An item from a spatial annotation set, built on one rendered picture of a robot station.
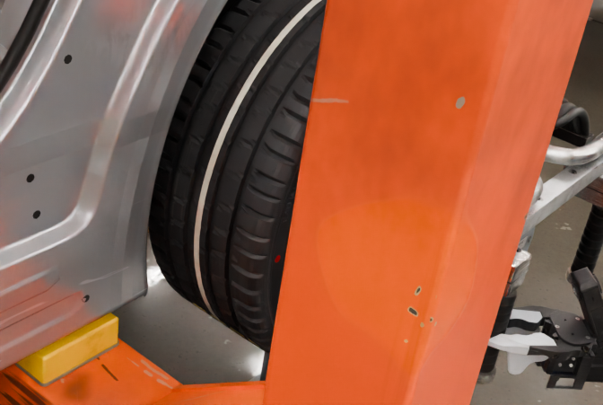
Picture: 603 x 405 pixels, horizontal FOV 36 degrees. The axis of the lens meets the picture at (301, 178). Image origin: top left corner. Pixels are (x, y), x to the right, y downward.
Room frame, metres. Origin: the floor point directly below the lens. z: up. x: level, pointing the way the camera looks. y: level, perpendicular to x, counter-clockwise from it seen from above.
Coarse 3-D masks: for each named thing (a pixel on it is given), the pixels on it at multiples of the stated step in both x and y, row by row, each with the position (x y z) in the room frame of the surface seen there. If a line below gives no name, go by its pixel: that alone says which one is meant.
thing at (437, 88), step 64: (384, 0) 0.70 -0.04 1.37; (448, 0) 0.67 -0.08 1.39; (512, 0) 0.64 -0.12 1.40; (576, 0) 0.73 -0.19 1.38; (320, 64) 0.72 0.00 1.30; (384, 64) 0.69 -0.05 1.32; (448, 64) 0.66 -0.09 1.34; (512, 64) 0.66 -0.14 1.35; (320, 128) 0.72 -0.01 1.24; (384, 128) 0.68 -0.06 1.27; (448, 128) 0.65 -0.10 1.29; (512, 128) 0.69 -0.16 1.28; (320, 192) 0.71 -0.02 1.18; (384, 192) 0.68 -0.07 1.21; (448, 192) 0.64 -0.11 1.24; (512, 192) 0.72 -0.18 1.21; (320, 256) 0.70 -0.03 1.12; (384, 256) 0.67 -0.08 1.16; (448, 256) 0.64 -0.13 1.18; (512, 256) 0.76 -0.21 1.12; (320, 320) 0.70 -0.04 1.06; (384, 320) 0.66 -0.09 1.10; (448, 320) 0.67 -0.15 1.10; (320, 384) 0.69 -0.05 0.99; (384, 384) 0.65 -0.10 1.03; (448, 384) 0.70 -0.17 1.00
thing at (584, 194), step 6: (564, 168) 1.34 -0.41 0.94; (594, 180) 1.31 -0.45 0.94; (600, 180) 1.30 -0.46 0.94; (588, 186) 1.31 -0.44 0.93; (594, 186) 1.31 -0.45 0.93; (600, 186) 1.30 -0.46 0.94; (582, 192) 1.31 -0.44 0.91; (588, 192) 1.31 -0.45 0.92; (594, 192) 1.30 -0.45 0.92; (600, 192) 1.30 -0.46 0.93; (582, 198) 1.31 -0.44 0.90; (588, 198) 1.31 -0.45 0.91; (594, 198) 1.30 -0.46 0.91; (600, 198) 1.30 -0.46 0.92; (594, 204) 1.30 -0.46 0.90; (600, 204) 1.30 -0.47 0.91
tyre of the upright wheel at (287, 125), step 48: (240, 0) 1.32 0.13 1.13; (288, 0) 1.31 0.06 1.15; (240, 48) 1.24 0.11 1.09; (288, 48) 1.23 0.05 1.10; (192, 96) 1.21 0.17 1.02; (288, 96) 1.17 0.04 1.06; (192, 144) 1.17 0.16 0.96; (240, 144) 1.14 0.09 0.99; (288, 144) 1.12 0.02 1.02; (192, 192) 1.16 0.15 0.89; (240, 192) 1.11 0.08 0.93; (288, 192) 1.10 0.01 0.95; (192, 240) 1.14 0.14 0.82; (240, 240) 1.09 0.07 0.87; (192, 288) 1.18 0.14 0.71; (240, 288) 1.09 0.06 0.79
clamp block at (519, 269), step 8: (520, 256) 1.04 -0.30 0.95; (528, 256) 1.04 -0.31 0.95; (512, 264) 1.01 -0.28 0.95; (520, 264) 1.02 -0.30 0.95; (528, 264) 1.04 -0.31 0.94; (512, 272) 1.01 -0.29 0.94; (520, 272) 1.03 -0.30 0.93; (512, 280) 1.01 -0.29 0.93; (520, 280) 1.04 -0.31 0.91; (512, 288) 1.02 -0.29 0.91; (504, 296) 1.01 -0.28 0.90
